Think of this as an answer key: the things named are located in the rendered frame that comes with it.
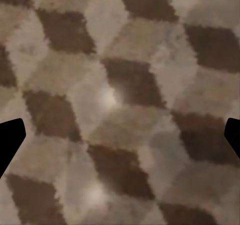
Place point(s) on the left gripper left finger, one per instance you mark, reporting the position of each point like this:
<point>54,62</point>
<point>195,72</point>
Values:
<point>12,135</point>

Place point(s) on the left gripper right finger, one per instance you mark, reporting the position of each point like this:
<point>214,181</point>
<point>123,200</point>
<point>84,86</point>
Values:
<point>232,134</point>

